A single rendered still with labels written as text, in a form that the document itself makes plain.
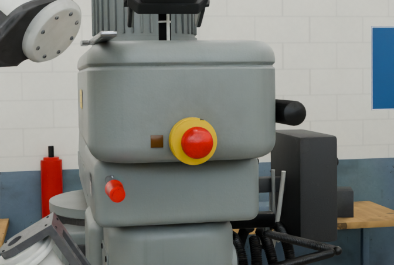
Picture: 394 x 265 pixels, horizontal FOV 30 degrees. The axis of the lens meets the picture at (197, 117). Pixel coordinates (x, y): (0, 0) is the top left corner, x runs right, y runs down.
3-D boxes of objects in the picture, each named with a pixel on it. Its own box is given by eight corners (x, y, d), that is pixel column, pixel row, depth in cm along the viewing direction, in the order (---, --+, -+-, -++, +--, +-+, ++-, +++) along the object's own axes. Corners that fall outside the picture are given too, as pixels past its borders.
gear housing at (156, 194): (263, 221, 107) (262, 153, 107) (95, 230, 103) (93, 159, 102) (214, 188, 140) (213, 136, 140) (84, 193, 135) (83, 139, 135)
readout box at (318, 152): (344, 241, 145) (343, 135, 144) (299, 244, 143) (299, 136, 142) (309, 222, 164) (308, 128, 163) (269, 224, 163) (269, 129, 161)
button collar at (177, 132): (217, 164, 94) (217, 117, 93) (171, 166, 93) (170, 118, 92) (214, 162, 96) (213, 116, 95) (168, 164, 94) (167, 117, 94)
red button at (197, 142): (214, 159, 90) (214, 126, 90) (183, 160, 90) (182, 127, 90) (209, 156, 94) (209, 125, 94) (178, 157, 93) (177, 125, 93)
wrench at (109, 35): (125, 37, 87) (125, 29, 87) (92, 37, 86) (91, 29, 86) (107, 46, 111) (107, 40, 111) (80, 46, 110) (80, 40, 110)
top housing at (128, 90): (288, 159, 98) (287, 38, 97) (89, 166, 93) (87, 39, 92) (213, 134, 144) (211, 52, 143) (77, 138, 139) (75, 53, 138)
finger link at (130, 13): (132, 14, 116) (133, -10, 111) (133, 30, 115) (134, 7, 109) (122, 14, 116) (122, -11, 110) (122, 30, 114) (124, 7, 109)
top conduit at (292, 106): (306, 125, 101) (306, 100, 101) (277, 126, 100) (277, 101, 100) (230, 112, 145) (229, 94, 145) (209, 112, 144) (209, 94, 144)
